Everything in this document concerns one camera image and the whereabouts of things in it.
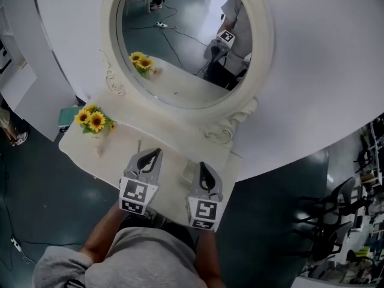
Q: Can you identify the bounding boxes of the person's legs black shorts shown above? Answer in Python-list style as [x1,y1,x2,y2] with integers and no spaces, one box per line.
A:
[118,214,199,251]

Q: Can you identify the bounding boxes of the grey chair black legs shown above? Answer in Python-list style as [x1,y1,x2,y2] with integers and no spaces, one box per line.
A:
[292,177,358,221]
[292,220,354,263]

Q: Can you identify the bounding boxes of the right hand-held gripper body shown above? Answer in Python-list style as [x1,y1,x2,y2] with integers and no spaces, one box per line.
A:
[185,161,225,232]

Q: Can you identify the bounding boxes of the white shelf unit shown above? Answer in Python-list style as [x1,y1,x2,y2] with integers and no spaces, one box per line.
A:
[0,0,77,142]

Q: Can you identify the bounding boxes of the sunflower bouquet in pot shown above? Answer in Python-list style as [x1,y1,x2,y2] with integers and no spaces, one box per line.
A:
[74,103,117,139]

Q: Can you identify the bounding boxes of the person's grey shirt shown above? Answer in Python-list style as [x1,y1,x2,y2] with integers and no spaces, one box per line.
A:
[32,226,208,288]

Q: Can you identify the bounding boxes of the person's left forearm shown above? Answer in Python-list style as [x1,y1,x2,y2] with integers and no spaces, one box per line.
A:
[79,204,127,263]

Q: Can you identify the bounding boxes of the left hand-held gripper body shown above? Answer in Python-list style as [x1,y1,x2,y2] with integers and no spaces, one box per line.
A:
[119,148,164,216]

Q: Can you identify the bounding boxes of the oval mirror white carved frame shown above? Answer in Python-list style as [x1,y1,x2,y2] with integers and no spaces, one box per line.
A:
[98,0,275,145]

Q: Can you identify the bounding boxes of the person's right forearm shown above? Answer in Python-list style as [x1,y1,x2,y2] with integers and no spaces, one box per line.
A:
[194,228,226,288]

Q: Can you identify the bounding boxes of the white vanity table with mirror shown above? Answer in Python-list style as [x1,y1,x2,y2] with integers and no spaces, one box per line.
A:
[58,0,275,233]

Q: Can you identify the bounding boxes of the white power strip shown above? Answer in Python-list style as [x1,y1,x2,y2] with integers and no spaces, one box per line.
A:
[10,236,24,253]

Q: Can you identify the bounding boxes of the black floor cable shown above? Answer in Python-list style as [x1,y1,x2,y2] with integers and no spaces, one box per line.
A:
[0,151,82,269]

